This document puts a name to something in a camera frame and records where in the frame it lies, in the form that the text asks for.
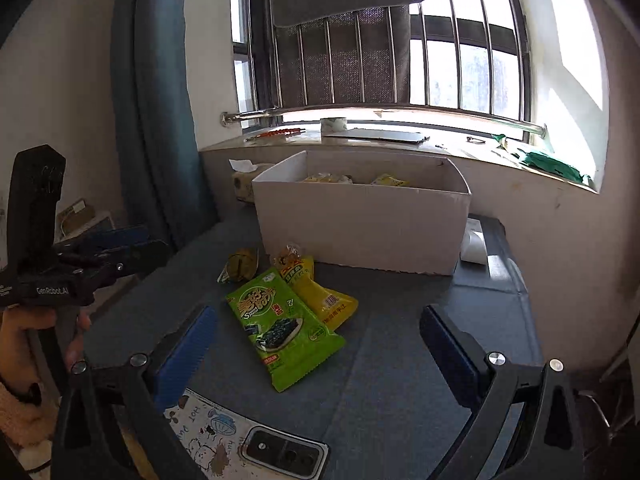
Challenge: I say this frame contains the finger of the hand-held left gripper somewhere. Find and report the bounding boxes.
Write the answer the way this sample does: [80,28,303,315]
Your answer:
[75,240,171,291]
[55,225,151,261]

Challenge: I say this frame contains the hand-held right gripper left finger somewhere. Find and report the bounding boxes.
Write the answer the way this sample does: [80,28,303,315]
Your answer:
[50,305,221,480]

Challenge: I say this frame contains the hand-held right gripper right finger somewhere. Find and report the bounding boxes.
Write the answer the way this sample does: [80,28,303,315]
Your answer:
[419,304,586,480]

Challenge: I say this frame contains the green seaweed snack packet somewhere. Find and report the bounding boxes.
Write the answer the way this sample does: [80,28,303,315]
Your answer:
[224,266,347,394]

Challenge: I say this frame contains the small yellow-green snack packet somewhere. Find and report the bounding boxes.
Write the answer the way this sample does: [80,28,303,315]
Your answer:
[217,247,260,284]

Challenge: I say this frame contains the yellow snack packet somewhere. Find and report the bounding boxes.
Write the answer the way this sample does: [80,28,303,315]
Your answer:
[272,244,360,332]

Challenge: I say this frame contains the white cardboard box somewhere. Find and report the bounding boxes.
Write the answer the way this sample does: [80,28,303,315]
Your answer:
[251,150,472,277]

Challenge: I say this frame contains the person's left hand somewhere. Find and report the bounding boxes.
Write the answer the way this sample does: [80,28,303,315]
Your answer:
[0,307,92,396]

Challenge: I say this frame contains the phone with sticker case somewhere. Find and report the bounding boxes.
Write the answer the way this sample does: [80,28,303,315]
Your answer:
[165,390,330,480]

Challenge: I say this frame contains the white remote control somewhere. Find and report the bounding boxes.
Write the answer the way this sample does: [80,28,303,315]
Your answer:
[460,217,488,266]

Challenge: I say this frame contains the teal curtain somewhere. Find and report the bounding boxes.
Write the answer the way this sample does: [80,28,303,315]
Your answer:
[111,0,201,251]

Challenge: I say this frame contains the tissue pack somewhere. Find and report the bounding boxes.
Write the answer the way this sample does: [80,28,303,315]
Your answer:
[229,158,273,204]

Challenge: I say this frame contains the orange pens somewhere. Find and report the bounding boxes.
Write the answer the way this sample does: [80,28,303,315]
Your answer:
[243,128,307,142]

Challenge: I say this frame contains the green cloth on windowsill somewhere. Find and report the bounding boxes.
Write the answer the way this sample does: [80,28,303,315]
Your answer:
[492,132,593,186]

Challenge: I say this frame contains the flat grey board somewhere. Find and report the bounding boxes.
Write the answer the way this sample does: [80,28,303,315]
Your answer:
[322,127,431,145]

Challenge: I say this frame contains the steel window guard rail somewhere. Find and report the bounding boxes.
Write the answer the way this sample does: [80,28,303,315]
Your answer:
[221,0,548,136]

